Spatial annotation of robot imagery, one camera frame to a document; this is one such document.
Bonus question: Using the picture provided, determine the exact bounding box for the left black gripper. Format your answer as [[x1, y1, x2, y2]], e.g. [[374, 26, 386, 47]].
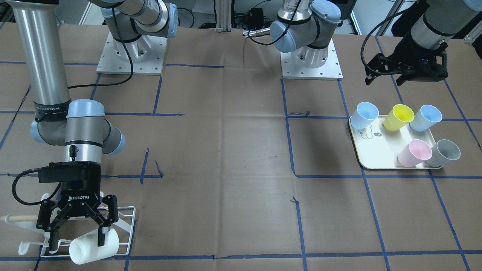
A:
[[365, 33, 448, 86]]

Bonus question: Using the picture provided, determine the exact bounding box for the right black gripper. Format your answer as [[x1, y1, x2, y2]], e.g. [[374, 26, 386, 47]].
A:
[[37, 161, 119, 253]]

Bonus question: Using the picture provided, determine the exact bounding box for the white ikea cup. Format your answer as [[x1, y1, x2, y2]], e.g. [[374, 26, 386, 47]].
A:
[[69, 228, 119, 265]]

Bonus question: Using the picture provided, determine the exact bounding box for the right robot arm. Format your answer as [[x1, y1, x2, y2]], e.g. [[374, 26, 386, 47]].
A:
[[8, 0, 125, 253]]

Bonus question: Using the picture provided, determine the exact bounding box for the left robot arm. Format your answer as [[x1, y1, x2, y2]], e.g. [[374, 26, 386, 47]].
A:
[[243, 0, 481, 86]]

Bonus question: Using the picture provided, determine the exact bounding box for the light blue cup near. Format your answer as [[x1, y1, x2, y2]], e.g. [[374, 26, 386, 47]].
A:
[[409, 104, 442, 132]]

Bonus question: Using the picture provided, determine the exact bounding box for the light blue cup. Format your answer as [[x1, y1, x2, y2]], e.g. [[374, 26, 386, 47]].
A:
[[409, 104, 442, 132], [350, 102, 379, 130]]

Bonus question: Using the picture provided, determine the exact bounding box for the yellow cup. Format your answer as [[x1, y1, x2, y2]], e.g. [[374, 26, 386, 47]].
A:
[[383, 104, 415, 132]]

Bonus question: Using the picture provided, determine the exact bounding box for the light blue cup far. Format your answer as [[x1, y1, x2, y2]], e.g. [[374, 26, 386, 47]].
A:
[[350, 102, 379, 130]]

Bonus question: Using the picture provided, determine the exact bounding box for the pink cup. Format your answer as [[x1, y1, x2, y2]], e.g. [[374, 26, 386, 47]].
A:
[[397, 139, 433, 167]]

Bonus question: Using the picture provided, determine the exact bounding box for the grey cup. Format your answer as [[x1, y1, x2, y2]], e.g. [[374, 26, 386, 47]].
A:
[[425, 139, 461, 167]]

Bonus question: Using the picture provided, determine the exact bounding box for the cream serving tray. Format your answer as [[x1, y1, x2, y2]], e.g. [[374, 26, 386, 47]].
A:
[[348, 115, 436, 170]]

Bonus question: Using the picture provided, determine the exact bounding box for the brown paper table cover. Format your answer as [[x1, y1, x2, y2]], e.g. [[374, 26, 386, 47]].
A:
[[1, 29, 481, 271]]

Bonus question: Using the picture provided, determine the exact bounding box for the white wire cup rack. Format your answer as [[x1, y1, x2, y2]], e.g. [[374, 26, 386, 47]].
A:
[[1, 206, 136, 260]]

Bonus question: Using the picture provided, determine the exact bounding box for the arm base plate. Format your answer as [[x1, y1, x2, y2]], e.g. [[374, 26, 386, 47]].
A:
[[280, 40, 343, 80], [96, 34, 168, 75]]

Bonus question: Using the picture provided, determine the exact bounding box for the aluminium frame post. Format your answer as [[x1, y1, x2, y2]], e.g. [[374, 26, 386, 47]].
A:
[[214, 0, 234, 33]]

